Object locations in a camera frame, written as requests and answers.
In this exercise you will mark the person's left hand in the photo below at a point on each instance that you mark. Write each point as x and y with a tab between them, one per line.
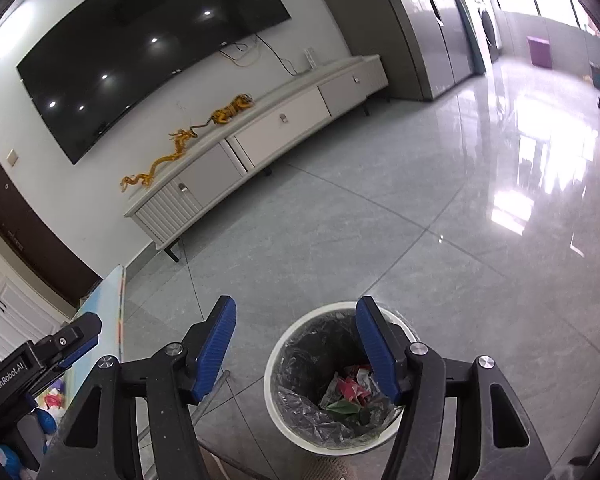
4	460

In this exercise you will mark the pink snack packet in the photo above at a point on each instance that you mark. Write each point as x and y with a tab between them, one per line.
352	385

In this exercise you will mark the purple box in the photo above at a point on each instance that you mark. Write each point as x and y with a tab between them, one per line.
539	51

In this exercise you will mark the black bin liner bag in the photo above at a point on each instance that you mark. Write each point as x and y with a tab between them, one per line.
300	360

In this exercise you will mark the white washing machine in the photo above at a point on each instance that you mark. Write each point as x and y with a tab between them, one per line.
487	30

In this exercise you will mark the green paper sheet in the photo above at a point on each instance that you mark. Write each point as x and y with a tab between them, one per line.
342	406

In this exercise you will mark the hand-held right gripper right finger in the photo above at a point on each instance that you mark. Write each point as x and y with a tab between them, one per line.
377	355

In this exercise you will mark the wall-mounted black television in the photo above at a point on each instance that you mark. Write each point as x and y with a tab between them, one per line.
145	60

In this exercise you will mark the white television stand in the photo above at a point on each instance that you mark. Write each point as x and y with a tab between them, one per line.
260	135

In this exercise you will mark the dark brown door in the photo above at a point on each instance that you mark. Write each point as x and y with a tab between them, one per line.
25	235

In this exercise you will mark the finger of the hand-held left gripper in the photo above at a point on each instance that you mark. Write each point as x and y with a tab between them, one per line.
75	335

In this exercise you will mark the white lower cabinet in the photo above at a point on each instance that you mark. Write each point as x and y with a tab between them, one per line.
15	305

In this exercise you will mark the white power strip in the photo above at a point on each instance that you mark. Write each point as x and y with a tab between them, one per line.
309	59

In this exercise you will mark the golden tiger figurine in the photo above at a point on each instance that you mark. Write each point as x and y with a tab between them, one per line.
230	110

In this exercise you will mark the golden dragon figurine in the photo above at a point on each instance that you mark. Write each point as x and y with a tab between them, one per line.
162	162

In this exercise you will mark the beige wall switch panel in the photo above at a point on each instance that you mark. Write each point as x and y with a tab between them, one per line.
12	157

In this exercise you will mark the landscape print table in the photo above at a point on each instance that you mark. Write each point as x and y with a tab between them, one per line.
105	305

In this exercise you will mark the white trash bin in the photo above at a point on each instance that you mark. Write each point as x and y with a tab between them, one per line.
280	410

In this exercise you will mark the grey refrigerator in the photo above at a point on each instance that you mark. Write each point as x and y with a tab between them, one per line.
445	35

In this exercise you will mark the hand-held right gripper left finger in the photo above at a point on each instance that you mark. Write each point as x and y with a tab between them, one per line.
215	345

